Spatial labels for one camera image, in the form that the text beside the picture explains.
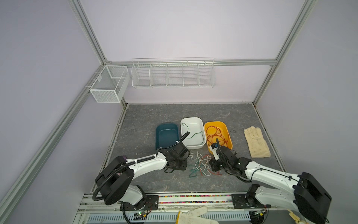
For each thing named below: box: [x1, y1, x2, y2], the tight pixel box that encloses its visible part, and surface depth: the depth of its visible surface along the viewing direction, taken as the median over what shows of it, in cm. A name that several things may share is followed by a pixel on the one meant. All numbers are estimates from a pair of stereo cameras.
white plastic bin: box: [180, 117, 207, 150], surface depth 102 cm
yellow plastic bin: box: [204, 121, 234, 155], surface depth 103 cm
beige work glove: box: [243, 126, 272, 159], surface depth 98 cm
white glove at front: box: [178, 206, 220, 224], surface depth 71 cm
